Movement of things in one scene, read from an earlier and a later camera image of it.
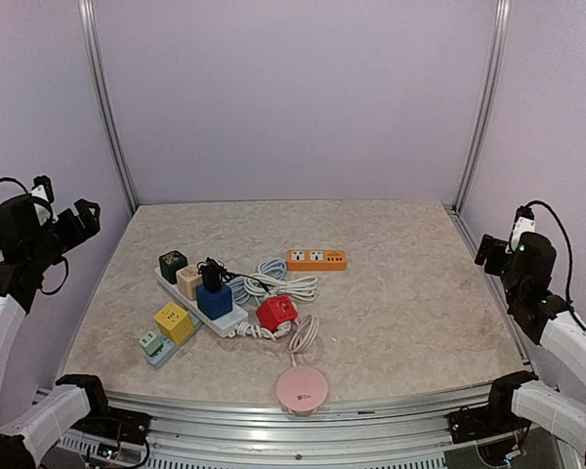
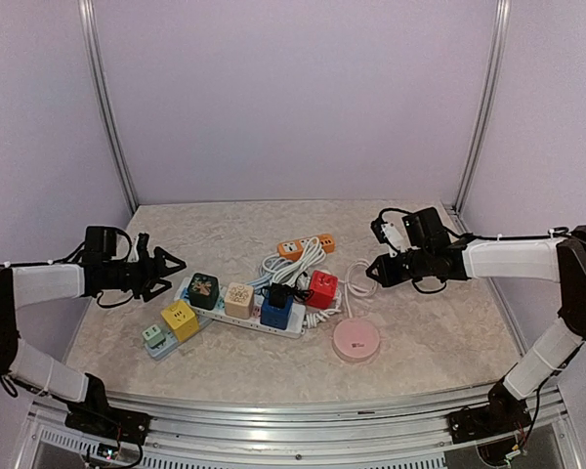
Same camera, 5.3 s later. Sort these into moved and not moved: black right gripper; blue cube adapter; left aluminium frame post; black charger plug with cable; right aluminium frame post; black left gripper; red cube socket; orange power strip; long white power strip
Moved: long white power strip; blue cube adapter; red cube socket; orange power strip; black charger plug with cable; black left gripper; black right gripper
Not moved: left aluminium frame post; right aluminium frame post
